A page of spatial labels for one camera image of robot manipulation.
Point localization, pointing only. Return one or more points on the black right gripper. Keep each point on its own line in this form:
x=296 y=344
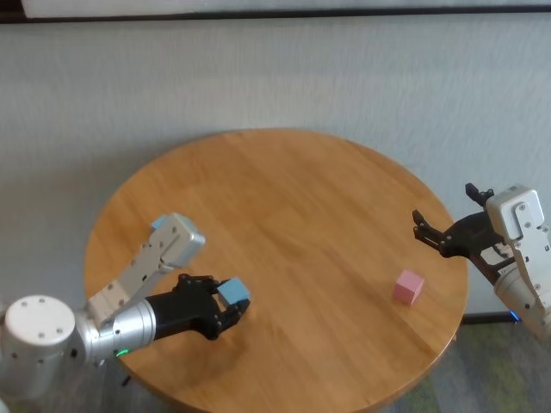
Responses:
x=469 y=238

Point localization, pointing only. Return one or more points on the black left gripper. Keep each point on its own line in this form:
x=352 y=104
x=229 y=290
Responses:
x=185 y=310

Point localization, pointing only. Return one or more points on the light blue cube block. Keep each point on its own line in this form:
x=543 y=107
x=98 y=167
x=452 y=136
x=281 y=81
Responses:
x=158 y=223
x=234 y=292

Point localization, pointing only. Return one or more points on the pink cube block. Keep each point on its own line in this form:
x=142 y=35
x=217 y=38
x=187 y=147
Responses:
x=408 y=287

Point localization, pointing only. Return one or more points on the black floor bar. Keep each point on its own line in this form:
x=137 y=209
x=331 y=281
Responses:
x=490 y=318

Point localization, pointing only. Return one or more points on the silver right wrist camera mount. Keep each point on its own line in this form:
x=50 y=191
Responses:
x=521 y=219

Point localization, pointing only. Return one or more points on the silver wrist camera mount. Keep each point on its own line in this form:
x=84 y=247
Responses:
x=521 y=219
x=172 y=245

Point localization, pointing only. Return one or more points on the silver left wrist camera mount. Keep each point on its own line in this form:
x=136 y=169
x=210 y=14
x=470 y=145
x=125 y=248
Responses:
x=172 y=245

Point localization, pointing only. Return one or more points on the black wall strip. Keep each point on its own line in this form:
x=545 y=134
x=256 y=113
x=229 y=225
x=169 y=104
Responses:
x=275 y=15

